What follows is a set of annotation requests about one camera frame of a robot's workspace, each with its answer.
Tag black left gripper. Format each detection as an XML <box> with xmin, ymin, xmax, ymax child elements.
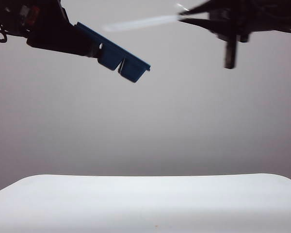
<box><xmin>0</xmin><ymin>0</ymin><xmax>103</xmax><ymax>59</ymax></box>

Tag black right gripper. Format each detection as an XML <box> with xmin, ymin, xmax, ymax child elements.
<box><xmin>178</xmin><ymin>0</ymin><xmax>270</xmax><ymax>70</ymax></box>

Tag translucent plastic tray lid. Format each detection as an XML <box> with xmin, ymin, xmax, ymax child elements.
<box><xmin>102</xmin><ymin>14</ymin><xmax>181</xmax><ymax>33</ymax></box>

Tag blue ice cube tray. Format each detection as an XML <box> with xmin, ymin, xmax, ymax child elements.
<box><xmin>74</xmin><ymin>21</ymin><xmax>152</xmax><ymax>84</ymax></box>

